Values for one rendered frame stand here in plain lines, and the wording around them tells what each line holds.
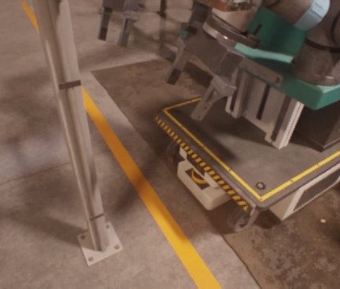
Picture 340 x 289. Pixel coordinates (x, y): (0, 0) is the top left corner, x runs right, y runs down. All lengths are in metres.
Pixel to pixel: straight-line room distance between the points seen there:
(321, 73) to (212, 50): 0.39
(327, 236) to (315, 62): 0.86
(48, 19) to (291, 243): 1.20
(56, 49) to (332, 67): 0.68
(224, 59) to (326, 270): 1.03
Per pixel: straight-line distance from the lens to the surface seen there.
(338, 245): 1.44
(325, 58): 0.82
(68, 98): 0.68
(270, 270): 1.23
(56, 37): 0.62
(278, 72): 0.87
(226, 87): 0.51
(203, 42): 0.56
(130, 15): 0.85
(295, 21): 0.61
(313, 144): 1.30
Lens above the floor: 1.04
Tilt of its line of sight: 40 degrees down
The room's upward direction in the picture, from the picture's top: 4 degrees clockwise
